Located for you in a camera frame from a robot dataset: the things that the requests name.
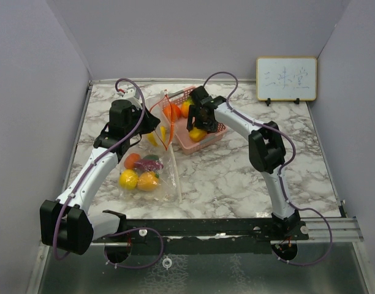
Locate green yellow toy mango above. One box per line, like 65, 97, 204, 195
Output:
181, 98, 194, 118

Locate orange yellow toy mango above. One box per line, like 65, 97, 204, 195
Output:
146, 126, 167, 146

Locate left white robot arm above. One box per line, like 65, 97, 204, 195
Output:
40, 99, 160, 260

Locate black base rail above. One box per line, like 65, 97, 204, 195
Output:
92, 218, 308, 256

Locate small whiteboard wooden frame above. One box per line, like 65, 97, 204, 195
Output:
256, 56, 317, 104

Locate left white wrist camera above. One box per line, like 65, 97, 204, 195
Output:
118, 88, 142, 109

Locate clear zip top bag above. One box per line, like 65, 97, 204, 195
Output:
117, 146, 182, 202

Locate yellow toy lemon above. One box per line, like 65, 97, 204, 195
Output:
118, 169, 138, 190

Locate green toy lime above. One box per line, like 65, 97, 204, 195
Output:
143, 154, 159, 161

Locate aluminium frame rail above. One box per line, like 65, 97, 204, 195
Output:
303, 217, 364, 243

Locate pink plastic basket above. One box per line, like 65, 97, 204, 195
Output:
161, 86, 227, 155

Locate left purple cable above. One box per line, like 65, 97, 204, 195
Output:
52, 78, 145, 261

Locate orange toy tangerine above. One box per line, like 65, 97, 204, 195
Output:
163, 104, 181, 122

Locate yellow orange toy pepper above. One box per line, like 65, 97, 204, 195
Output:
189, 127, 207, 143

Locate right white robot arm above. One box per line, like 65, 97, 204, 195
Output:
187, 86, 300, 239

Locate purple toy sweet potato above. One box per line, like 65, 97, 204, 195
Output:
134, 159, 164, 172

